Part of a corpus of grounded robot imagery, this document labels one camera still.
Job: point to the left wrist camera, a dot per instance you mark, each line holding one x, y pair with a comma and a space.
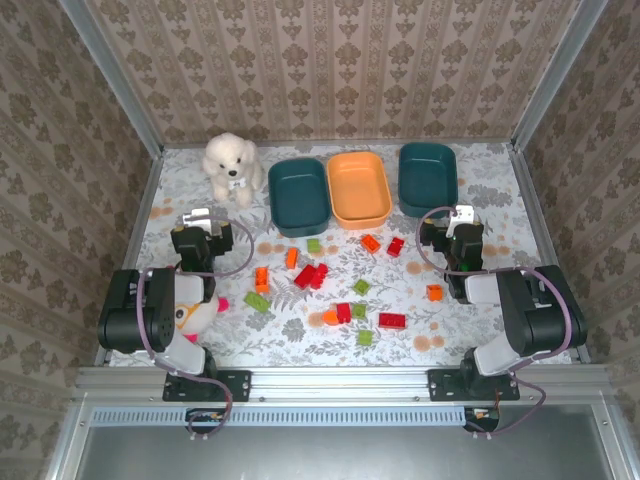
197, 217

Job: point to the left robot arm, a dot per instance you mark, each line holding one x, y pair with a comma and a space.
130, 310

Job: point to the teal plastic container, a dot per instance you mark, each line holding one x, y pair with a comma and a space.
300, 200
427, 180

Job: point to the aluminium side rail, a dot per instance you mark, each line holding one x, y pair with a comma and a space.
534, 210
141, 210

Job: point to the orange lego brick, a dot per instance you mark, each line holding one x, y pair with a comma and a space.
292, 258
370, 243
261, 279
434, 292

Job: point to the long red lego brick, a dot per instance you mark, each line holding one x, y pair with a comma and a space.
391, 320

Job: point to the steel lower panel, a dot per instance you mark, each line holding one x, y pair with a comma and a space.
350, 455

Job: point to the pink plush doll with glasses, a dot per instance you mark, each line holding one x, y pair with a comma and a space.
192, 317

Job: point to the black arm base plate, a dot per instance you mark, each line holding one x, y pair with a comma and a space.
237, 385
440, 385

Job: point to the white plush dog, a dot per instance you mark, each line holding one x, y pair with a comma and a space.
230, 160

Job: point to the aluminium frame post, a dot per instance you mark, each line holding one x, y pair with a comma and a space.
118, 85
556, 75

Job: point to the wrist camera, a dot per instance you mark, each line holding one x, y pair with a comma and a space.
462, 215
197, 217

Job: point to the orange plastic container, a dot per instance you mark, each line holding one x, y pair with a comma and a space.
357, 190

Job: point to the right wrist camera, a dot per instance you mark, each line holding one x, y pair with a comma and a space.
462, 215

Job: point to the orange rounded lego piece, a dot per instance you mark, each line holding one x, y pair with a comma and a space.
330, 317

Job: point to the long green lego brick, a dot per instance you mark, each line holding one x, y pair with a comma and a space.
257, 301

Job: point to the aluminium front rail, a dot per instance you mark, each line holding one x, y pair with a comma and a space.
340, 382

